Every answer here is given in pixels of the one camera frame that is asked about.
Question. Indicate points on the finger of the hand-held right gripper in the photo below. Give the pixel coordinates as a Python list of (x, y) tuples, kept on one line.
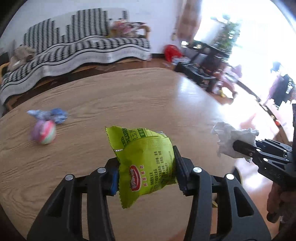
[(272, 143), (245, 148)]

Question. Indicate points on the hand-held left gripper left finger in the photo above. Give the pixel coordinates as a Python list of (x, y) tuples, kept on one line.
[(114, 183)]

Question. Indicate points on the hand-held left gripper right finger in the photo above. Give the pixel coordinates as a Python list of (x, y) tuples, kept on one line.
[(181, 176)]

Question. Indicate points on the white tissue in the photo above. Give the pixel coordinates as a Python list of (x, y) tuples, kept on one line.
[(227, 138)]

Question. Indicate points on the green snack packet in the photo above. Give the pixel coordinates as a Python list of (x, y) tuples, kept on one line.
[(143, 162)]

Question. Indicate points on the person's right hand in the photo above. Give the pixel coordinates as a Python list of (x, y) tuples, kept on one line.
[(275, 199)]

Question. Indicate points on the hanging dark clothes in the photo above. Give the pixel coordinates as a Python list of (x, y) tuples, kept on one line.
[(282, 85)]

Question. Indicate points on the pink toy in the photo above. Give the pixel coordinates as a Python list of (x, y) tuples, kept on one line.
[(231, 80)]

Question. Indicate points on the pink round wrapper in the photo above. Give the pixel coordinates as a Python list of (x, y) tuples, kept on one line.
[(44, 132)]

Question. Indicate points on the crumpled blue wrapper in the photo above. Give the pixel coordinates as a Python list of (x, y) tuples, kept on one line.
[(52, 114)]

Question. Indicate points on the black stand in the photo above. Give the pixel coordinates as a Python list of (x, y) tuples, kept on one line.
[(203, 64)]

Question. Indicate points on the green potted plant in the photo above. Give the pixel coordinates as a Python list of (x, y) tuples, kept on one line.
[(227, 32)]

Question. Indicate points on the red plastic bag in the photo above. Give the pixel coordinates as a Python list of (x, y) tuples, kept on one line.
[(172, 52)]

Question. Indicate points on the black-white striped sofa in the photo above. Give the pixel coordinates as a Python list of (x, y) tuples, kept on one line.
[(69, 51)]

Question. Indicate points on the patterned pink curtain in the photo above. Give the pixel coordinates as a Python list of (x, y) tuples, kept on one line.
[(188, 18)]

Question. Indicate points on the wooden sofa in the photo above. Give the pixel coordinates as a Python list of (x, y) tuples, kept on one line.
[(144, 31)]

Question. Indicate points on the brown plush cloth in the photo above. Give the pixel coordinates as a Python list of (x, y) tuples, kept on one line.
[(22, 56)]

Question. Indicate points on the pile of pink clothes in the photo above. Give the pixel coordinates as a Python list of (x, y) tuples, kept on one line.
[(126, 26)]

